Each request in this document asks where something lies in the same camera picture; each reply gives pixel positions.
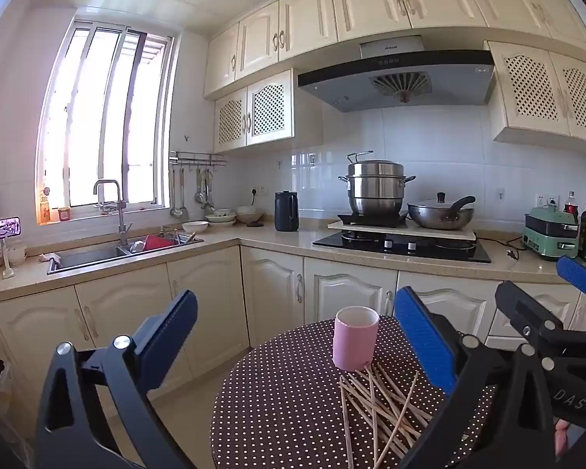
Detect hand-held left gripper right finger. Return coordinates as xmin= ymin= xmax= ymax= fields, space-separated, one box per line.
xmin=393 ymin=286 xmax=561 ymax=469

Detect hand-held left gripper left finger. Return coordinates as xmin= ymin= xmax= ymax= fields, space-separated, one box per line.
xmin=34 ymin=289 xmax=199 ymax=469

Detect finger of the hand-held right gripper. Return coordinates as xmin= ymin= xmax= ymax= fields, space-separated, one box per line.
xmin=556 ymin=255 xmax=586 ymax=300
xmin=495 ymin=281 xmax=586 ymax=377

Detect pink cup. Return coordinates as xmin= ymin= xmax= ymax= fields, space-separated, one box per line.
xmin=333 ymin=306 xmax=381 ymax=371

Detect bunch of wooden chopsticks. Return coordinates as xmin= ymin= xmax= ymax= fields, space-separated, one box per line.
xmin=338 ymin=362 xmax=433 ymax=469

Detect person's right hand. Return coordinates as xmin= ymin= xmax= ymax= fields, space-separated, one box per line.
xmin=554 ymin=417 xmax=572 ymax=457

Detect green electric cooker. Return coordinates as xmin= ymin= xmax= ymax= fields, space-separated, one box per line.
xmin=523 ymin=206 xmax=580 ymax=261

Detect black glass gas stove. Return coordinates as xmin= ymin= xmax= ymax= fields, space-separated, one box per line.
xmin=313 ymin=231 xmax=491 ymax=263

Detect red basin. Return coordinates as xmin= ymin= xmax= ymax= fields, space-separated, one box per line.
xmin=143 ymin=235 xmax=179 ymax=251

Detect cream stone board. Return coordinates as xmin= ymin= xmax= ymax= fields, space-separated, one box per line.
xmin=327 ymin=220 xmax=477 ymax=241

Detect stainless steel sink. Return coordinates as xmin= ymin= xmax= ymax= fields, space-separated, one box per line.
xmin=47 ymin=234 xmax=204 ymax=274

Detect hanging metal ladle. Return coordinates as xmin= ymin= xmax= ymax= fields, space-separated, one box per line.
xmin=170 ymin=168 xmax=183 ymax=218

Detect hanging metal spatula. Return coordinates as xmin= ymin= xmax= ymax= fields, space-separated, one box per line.
xmin=180 ymin=168 xmax=191 ymax=222

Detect stack of white bowls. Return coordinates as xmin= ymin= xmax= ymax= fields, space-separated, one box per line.
xmin=205 ymin=208 xmax=236 ymax=228

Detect metal sink faucet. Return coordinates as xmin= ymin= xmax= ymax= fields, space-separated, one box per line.
xmin=94 ymin=179 xmax=130 ymax=246

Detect brown polka dot tablecloth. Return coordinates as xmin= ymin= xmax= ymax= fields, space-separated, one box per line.
xmin=210 ymin=315 xmax=499 ymax=469

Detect large white bowl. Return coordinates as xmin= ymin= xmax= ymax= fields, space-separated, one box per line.
xmin=236 ymin=205 xmax=264 ymax=226

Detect stainless steel steamer pot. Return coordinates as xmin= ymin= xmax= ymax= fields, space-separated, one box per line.
xmin=338 ymin=150 xmax=417 ymax=216

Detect dark blue kettle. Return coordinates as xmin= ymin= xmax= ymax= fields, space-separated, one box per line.
xmin=274 ymin=190 xmax=300 ymax=232

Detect phone on white stand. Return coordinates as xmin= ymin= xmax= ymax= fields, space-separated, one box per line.
xmin=0 ymin=217 xmax=21 ymax=279

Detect cream lattice door cabinet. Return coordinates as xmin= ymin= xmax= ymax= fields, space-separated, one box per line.
xmin=483 ymin=40 xmax=586 ymax=150
xmin=213 ymin=68 xmax=323 ymax=154

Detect kitchen window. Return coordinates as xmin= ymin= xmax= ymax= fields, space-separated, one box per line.
xmin=36 ymin=20 xmax=177 ymax=226

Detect grey range hood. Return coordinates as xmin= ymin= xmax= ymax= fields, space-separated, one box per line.
xmin=297 ymin=35 xmax=496 ymax=112

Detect black power cable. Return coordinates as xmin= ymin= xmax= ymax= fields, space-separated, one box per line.
xmin=476 ymin=237 xmax=524 ymax=261

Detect metal wok with black handle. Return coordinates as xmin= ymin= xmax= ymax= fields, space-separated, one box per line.
xmin=407 ymin=192 xmax=476 ymax=230

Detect metal utensil rail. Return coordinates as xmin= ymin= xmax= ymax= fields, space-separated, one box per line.
xmin=169 ymin=151 xmax=228 ymax=167

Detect cream upper wall cabinets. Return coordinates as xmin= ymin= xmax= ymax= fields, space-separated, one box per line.
xmin=204 ymin=0 xmax=586 ymax=101

